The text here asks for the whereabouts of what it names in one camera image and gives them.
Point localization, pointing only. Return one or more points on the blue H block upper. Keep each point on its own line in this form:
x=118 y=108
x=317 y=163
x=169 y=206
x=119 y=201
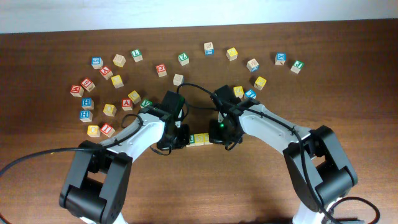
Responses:
x=87 y=104

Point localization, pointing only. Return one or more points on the blue X block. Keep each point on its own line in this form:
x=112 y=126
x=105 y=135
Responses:
x=280 y=58

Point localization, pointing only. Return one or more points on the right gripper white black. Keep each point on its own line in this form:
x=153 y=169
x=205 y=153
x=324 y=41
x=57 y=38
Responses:
x=214 y=135

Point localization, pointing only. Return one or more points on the yellow block camera picture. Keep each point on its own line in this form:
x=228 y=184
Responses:
x=199 y=139

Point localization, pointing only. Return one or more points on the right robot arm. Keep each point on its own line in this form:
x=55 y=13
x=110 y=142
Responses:
x=319 y=169

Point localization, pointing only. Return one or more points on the red Q block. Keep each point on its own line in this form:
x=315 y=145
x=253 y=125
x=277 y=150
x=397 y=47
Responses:
x=161 y=70

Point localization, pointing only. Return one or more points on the red I block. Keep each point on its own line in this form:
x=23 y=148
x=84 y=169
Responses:
x=107 y=130

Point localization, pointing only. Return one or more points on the red a block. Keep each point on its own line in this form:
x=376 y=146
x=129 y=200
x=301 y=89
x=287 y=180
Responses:
x=106 y=72
x=127 y=104

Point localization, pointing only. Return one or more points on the green L block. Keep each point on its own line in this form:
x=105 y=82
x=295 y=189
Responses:
x=137 y=55

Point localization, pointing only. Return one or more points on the yellow block tilted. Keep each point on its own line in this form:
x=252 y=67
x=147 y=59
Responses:
x=259 y=83

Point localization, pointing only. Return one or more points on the blue S block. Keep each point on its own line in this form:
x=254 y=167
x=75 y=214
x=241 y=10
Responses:
x=97 y=62

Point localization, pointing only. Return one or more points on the yellow block by gripper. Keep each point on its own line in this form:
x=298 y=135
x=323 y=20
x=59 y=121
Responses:
x=134 y=97

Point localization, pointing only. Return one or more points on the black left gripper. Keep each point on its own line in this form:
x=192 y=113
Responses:
x=185 y=139

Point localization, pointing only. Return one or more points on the blue block far centre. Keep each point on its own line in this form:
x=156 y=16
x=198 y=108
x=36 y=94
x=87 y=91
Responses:
x=208 y=48

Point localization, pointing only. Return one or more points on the green R block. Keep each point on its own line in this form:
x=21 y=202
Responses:
x=191 y=141

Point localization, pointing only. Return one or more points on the blue I leaf block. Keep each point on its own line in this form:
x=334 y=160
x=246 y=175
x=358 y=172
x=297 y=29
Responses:
x=250 y=94

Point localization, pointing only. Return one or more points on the plain wooden yellow block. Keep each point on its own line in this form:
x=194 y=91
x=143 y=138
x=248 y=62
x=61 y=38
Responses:
x=119 y=60

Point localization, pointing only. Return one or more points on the red 9 block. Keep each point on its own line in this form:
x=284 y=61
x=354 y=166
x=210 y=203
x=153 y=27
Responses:
x=87 y=84

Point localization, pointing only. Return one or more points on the green J block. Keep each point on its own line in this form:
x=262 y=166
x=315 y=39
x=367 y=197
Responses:
x=297 y=66

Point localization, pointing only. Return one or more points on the green V block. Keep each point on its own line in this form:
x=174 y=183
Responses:
x=145 y=103

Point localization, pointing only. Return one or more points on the red A block lower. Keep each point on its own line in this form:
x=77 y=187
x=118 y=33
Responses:
x=127 y=104

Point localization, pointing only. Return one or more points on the blue H block lower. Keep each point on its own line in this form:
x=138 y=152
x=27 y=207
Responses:
x=86 y=116

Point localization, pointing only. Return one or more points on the blue h block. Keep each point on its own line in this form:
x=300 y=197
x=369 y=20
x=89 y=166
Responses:
x=87 y=104
x=86 y=116

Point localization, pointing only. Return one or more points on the yellow block under arm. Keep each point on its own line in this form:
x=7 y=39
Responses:
x=109 y=110

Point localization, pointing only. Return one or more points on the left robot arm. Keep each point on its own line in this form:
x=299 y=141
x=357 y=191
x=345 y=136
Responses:
x=96 y=184

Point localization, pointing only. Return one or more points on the blue P side block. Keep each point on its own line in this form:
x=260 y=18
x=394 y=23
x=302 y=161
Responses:
x=178 y=79

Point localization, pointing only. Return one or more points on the blue D block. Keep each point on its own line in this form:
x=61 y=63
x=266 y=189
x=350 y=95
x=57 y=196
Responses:
x=252 y=65

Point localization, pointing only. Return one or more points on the red M block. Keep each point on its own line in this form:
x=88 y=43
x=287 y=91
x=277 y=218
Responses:
x=77 y=90

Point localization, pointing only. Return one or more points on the green Z block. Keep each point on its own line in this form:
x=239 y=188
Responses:
x=183 y=59

